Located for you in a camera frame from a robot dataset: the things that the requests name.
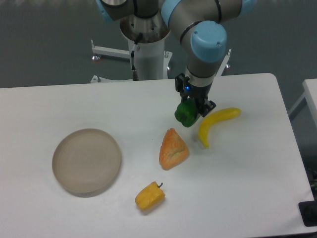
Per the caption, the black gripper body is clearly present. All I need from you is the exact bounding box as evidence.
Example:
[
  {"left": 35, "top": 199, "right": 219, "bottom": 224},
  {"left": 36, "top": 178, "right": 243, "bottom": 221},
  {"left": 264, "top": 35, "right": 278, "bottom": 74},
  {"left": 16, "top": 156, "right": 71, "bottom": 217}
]
[{"left": 175, "top": 73, "right": 212, "bottom": 100}]

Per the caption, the green bell pepper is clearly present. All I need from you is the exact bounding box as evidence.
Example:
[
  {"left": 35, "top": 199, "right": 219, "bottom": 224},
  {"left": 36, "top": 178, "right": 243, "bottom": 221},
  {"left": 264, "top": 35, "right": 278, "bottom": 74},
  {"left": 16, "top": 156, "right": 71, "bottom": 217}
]
[{"left": 174, "top": 98, "right": 199, "bottom": 127}]

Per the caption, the yellow bell pepper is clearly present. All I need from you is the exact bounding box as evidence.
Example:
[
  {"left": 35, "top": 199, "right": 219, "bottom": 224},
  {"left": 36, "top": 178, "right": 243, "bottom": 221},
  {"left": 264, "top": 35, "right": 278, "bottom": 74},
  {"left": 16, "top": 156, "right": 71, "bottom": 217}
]
[{"left": 135, "top": 181, "right": 165, "bottom": 211}]

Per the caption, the yellow banana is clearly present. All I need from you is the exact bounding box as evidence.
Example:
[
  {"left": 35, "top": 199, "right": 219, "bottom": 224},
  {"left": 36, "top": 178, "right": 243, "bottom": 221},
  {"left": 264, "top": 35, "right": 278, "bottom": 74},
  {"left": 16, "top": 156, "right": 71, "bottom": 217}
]
[{"left": 198, "top": 107, "right": 242, "bottom": 148}]

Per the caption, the orange bread slice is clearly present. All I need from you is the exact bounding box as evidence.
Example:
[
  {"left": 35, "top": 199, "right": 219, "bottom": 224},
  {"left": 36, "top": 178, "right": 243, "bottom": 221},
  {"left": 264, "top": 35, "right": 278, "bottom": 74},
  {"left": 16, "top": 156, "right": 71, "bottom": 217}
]
[{"left": 159, "top": 128, "right": 189, "bottom": 170}]

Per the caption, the white side table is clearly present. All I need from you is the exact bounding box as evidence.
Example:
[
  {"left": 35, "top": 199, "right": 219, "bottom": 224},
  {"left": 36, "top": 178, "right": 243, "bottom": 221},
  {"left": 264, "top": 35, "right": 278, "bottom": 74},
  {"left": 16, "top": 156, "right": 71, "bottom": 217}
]
[{"left": 288, "top": 78, "right": 317, "bottom": 124}]

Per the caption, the beige round plate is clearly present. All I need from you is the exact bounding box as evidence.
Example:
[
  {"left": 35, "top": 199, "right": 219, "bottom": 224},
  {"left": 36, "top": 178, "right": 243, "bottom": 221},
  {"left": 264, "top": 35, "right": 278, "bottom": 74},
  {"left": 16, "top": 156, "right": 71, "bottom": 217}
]
[{"left": 52, "top": 128, "right": 121, "bottom": 197}]

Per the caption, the black box at edge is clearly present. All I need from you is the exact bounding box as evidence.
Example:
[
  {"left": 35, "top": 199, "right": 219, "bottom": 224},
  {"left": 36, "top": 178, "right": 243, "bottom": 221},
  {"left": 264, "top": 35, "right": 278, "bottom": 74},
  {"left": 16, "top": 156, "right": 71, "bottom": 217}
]
[{"left": 298, "top": 200, "right": 317, "bottom": 227}]

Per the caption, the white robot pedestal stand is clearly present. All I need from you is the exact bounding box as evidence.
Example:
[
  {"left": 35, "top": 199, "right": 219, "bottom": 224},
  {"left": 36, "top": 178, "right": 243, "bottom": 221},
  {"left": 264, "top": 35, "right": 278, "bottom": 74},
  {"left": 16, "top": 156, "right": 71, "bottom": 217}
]
[{"left": 89, "top": 9, "right": 232, "bottom": 84}]

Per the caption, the black cable on pedestal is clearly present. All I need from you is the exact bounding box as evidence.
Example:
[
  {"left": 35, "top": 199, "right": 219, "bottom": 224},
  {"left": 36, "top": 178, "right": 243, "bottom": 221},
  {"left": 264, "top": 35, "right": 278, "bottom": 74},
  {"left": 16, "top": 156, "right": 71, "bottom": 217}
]
[{"left": 130, "top": 32, "right": 144, "bottom": 81}]

